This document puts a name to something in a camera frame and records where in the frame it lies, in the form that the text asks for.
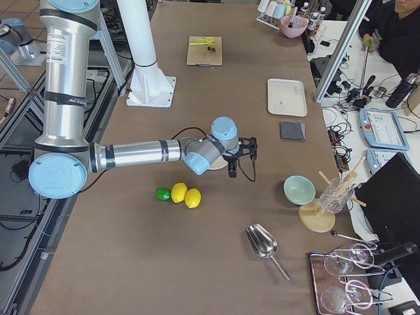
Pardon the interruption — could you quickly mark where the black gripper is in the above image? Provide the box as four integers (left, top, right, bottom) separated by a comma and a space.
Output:
224, 137, 258, 178

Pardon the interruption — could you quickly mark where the wooden cutting board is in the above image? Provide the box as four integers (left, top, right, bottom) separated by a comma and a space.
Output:
186, 35, 222, 66

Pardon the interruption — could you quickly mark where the white round plate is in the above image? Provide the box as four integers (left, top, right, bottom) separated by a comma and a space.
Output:
209, 156, 228, 171

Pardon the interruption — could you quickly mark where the pink ice bowl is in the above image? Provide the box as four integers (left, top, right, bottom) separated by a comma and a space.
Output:
280, 16, 308, 38

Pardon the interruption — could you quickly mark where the cream rabbit tray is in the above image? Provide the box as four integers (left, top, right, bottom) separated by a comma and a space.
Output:
267, 78, 307, 117

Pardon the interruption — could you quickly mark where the wooden glass stand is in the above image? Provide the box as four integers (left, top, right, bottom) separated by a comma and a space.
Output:
299, 156, 366, 233

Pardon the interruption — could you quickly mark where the clear textured glass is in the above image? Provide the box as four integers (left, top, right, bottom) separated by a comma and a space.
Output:
319, 178, 354, 214

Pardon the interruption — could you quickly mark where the person in black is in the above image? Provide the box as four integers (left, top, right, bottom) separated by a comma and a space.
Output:
358, 1, 419, 79

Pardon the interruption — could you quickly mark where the yellow lemon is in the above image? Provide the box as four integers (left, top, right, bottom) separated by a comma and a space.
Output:
184, 188, 201, 209
171, 182, 188, 203

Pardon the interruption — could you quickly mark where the steel ice scoop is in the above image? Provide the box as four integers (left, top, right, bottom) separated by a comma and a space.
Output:
245, 223, 291, 281

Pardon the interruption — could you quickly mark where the blue plastic cup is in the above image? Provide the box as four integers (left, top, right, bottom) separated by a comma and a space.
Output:
273, 3, 286, 20

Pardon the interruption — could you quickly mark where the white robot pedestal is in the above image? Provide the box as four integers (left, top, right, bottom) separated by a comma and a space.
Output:
117, 0, 177, 108

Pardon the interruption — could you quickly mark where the white wire cup rack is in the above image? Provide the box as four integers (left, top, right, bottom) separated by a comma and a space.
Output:
257, 1, 283, 30

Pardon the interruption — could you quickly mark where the mint green bowl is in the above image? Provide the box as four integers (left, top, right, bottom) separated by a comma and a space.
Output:
283, 175, 316, 205

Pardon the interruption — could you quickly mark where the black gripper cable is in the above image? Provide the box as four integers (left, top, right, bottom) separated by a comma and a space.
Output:
173, 127, 257, 183

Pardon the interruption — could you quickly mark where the wine glass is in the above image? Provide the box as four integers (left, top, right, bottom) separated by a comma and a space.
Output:
321, 280, 373, 314
324, 243, 374, 276

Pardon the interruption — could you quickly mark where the pink plastic cup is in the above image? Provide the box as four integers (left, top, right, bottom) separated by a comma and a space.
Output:
265, 1, 278, 17

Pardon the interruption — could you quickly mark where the green lime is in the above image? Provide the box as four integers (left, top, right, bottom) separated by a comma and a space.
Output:
155, 186, 171, 201

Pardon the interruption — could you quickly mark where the aluminium frame post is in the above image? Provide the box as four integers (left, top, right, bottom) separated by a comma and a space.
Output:
314, 0, 371, 104

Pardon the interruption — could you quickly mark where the upper wine glass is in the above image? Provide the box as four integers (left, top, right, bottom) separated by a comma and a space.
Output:
324, 243, 374, 276

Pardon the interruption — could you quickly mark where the lower wine glass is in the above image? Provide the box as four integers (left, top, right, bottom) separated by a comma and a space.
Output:
321, 280, 373, 314

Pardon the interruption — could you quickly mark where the grey folded cloth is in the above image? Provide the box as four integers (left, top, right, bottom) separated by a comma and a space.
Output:
280, 121, 306, 142

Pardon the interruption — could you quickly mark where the black monitor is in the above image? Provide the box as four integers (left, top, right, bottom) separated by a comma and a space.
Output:
356, 153, 419, 244

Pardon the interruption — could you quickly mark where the black thermos bottle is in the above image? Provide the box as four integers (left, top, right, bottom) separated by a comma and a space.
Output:
385, 73, 419, 108

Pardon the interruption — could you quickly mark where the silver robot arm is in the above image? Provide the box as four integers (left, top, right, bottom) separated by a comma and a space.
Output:
29, 1, 257, 200

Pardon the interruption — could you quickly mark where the blue teach pendant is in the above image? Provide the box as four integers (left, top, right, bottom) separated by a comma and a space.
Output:
366, 148, 399, 175
359, 108, 410, 151

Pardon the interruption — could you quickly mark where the steel black muddler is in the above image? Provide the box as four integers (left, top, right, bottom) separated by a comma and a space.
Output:
287, 7, 298, 28

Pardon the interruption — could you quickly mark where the mirror glass tray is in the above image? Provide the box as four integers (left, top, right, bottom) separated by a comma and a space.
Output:
308, 252, 335, 314

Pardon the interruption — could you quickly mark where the white plastic cup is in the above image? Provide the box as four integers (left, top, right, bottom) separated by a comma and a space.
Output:
257, 0, 270, 14

